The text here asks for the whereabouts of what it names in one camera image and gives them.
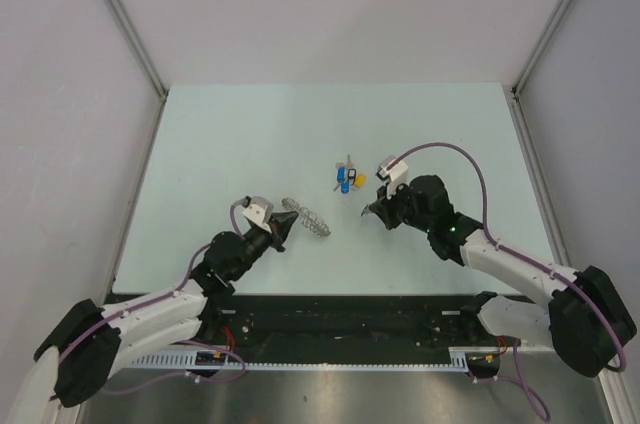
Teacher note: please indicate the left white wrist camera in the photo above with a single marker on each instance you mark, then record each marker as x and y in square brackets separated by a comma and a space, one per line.
[256, 210]

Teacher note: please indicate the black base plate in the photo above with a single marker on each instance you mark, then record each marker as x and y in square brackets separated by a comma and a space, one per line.
[345, 330]

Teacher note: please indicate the white slotted cable duct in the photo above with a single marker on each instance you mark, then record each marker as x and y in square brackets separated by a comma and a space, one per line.
[175, 359]

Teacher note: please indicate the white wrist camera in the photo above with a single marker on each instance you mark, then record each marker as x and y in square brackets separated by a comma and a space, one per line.
[393, 173]
[256, 210]

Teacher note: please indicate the left aluminium frame post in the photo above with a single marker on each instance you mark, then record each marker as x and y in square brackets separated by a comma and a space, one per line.
[136, 46]

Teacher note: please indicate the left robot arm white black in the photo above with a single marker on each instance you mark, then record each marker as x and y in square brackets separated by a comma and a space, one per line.
[94, 341]

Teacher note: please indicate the silver key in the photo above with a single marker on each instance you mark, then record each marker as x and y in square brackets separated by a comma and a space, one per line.
[348, 164]

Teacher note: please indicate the aluminium frame post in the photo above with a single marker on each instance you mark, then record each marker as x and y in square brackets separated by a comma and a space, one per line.
[552, 25]
[136, 46]

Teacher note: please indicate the right aluminium frame post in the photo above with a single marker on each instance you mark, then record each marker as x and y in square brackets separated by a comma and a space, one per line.
[552, 25]

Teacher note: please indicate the upper blue key tag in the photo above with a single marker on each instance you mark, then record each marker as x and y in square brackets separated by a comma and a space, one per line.
[341, 174]

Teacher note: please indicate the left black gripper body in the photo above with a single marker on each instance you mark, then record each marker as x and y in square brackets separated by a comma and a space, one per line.
[256, 242]

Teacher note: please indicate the metal disc with keyrings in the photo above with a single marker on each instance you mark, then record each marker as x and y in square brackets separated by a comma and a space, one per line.
[307, 218]

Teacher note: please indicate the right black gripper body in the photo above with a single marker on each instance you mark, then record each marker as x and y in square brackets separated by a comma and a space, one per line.
[398, 208]

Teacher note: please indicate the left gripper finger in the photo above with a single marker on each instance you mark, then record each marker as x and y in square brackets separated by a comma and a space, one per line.
[283, 221]
[279, 239]

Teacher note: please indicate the yellow key tag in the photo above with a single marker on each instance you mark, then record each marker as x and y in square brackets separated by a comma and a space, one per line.
[359, 181]

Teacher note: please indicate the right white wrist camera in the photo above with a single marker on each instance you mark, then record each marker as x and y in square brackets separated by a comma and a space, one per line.
[393, 173]

